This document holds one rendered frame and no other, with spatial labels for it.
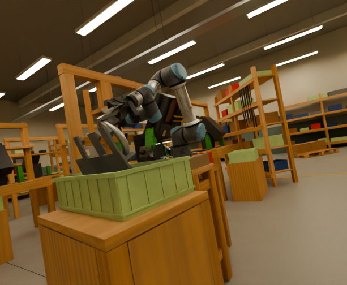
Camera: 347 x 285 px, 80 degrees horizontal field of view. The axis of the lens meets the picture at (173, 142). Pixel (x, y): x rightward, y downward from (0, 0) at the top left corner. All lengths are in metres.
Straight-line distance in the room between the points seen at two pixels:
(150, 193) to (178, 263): 0.27
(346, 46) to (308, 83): 1.77
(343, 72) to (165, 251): 10.54
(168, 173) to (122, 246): 0.35
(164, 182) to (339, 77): 10.33
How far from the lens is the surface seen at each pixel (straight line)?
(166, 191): 0.88
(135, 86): 2.77
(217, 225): 1.66
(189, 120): 1.42
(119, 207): 0.76
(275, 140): 4.49
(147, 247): 0.76
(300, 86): 10.80
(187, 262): 0.92
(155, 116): 1.10
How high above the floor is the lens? 1.00
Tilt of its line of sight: 2 degrees up
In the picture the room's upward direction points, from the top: 10 degrees counter-clockwise
